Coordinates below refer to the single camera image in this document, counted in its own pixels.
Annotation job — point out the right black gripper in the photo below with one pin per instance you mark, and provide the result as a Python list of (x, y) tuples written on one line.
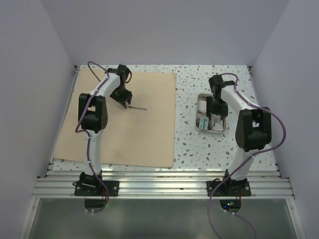
[(223, 112)]

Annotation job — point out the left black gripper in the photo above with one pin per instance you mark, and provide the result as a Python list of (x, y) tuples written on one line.
[(127, 97)]

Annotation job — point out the white gauze pad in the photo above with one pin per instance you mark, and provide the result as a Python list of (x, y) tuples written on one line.
[(201, 106)]

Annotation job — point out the white printed sachet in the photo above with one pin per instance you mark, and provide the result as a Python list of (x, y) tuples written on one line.
[(216, 123)]

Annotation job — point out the green white sachet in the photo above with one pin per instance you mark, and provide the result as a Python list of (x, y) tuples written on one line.
[(203, 123)]

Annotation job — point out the stainless steel tray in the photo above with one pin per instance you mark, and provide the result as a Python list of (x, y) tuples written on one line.
[(198, 115)]

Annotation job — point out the beige cloth mat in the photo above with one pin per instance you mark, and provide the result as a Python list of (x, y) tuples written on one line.
[(131, 137)]

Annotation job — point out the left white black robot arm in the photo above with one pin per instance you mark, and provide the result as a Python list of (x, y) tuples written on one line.
[(93, 119)]

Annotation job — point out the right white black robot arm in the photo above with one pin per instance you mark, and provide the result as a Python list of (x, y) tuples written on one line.
[(252, 134)]

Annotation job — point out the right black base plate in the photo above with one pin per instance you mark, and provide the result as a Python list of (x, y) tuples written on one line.
[(231, 188)]

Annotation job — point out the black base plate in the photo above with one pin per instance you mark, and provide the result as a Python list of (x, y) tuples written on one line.
[(231, 188), (86, 190)]

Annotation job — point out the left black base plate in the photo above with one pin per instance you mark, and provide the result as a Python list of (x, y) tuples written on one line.
[(86, 190)]

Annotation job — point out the aluminium rail frame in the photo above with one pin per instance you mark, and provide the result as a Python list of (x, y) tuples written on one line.
[(158, 203)]

